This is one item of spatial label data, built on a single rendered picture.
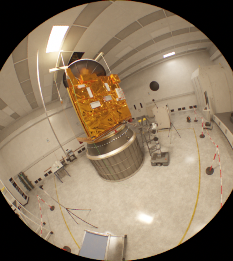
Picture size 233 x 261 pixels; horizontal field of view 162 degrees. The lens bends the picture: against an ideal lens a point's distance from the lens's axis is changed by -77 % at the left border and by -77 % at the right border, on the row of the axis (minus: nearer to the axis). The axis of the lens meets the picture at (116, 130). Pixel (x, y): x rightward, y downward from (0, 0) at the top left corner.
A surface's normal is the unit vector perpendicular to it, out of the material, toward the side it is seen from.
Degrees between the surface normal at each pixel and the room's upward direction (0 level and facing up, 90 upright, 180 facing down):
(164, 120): 90
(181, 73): 90
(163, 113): 90
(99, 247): 0
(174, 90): 90
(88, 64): 127
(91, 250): 0
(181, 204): 0
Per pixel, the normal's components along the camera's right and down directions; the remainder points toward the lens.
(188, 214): -0.38, -0.89
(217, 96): -0.63, 0.44
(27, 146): 0.68, -0.09
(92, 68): 0.47, 0.72
